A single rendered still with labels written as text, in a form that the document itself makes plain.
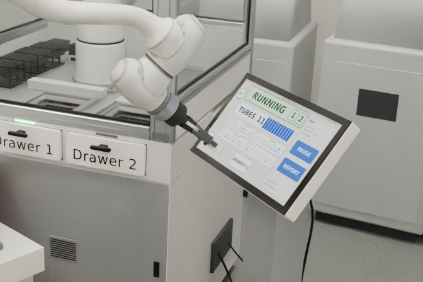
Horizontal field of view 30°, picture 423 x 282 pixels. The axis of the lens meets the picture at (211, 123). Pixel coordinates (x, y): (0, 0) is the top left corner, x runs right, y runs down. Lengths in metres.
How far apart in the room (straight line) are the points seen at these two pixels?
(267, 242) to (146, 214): 0.52
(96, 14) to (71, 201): 0.96
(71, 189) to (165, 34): 0.90
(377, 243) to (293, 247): 1.78
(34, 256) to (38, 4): 0.67
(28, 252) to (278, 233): 0.73
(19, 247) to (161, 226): 0.68
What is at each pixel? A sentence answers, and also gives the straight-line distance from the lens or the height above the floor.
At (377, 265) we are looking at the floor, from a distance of 3.98.
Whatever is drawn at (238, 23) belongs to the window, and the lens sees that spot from 3.22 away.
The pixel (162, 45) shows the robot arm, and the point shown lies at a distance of 2.12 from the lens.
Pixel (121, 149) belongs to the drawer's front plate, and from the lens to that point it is 2.66.
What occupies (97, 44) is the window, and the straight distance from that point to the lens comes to 2.63.
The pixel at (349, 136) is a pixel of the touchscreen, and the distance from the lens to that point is 2.14.
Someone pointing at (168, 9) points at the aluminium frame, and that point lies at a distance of 2.48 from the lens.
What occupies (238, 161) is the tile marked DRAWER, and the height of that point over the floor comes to 1.00.
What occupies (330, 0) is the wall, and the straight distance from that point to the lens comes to 5.63.
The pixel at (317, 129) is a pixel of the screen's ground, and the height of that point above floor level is 1.15.
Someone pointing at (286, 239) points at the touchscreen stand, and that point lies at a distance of 2.40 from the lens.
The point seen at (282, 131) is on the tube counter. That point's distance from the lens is 2.27.
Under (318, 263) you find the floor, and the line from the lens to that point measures 3.91.
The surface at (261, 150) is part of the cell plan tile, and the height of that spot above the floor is 1.05.
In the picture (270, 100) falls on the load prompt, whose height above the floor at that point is 1.16.
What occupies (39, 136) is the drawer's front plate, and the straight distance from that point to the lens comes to 2.79.
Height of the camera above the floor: 1.86
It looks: 19 degrees down
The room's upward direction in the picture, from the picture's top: 3 degrees clockwise
